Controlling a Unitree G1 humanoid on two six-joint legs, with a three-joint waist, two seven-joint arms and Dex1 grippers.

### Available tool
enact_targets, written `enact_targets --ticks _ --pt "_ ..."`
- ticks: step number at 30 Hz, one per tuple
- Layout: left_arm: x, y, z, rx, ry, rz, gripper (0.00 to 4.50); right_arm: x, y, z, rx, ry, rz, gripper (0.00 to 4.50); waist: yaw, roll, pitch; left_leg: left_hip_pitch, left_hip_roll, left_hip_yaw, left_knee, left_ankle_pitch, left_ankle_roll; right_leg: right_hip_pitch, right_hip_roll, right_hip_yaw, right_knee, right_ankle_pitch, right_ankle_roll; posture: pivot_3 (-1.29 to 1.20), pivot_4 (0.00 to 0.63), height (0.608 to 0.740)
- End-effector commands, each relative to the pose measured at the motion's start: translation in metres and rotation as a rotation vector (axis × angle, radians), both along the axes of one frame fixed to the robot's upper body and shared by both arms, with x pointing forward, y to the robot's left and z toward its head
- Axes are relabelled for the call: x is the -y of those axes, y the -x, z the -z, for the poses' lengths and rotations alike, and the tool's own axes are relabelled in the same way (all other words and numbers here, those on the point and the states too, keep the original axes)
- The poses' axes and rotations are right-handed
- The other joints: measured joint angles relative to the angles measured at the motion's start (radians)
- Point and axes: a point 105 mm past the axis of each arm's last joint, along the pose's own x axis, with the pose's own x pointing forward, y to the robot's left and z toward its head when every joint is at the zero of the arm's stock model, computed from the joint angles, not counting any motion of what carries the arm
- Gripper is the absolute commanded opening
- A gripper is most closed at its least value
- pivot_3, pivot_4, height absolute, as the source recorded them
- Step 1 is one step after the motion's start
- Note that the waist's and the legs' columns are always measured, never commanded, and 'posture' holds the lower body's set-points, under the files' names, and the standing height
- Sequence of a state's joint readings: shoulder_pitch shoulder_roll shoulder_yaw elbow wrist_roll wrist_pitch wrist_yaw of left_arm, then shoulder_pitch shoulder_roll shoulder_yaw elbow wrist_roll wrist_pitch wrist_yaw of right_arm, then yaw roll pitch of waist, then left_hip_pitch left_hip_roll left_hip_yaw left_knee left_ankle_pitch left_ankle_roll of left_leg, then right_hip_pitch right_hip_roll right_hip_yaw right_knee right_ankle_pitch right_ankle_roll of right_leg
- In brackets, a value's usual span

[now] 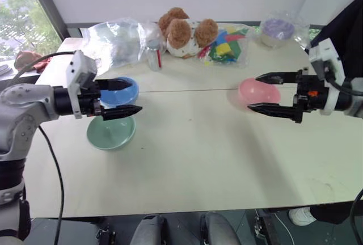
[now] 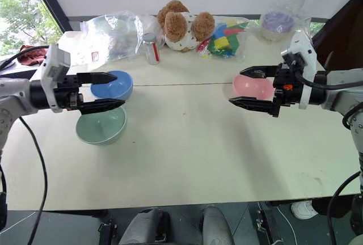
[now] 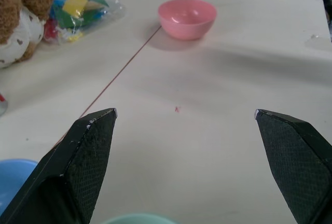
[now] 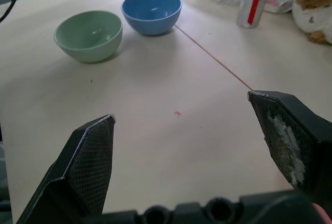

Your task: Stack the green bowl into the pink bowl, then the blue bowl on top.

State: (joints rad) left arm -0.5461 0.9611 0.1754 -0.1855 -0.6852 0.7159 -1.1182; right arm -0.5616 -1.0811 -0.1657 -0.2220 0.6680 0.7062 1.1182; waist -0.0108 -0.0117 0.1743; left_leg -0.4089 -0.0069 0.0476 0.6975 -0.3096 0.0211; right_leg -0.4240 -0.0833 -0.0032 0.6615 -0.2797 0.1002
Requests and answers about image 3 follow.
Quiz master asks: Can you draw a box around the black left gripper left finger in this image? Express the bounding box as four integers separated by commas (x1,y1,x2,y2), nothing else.
0,108,118,224

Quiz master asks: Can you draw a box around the clear bag of colourful blocks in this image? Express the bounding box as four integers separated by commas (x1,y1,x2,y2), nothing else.
43,0,126,46

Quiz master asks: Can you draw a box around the green plastic bowl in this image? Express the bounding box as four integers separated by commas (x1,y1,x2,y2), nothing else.
101,213,179,224

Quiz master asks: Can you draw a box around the pink plastic bowl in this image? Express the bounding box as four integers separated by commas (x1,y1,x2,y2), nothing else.
158,0,217,41

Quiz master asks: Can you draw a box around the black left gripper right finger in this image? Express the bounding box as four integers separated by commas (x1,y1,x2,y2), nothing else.
254,108,332,224

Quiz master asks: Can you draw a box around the clear glass with red mark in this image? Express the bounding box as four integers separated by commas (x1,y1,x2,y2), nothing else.
0,92,9,117

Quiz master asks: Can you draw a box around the brown and white plush toy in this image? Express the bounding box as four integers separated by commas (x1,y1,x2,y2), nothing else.
0,0,59,69

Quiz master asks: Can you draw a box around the blue plastic bowl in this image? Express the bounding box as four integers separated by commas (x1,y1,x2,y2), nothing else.
0,158,39,210

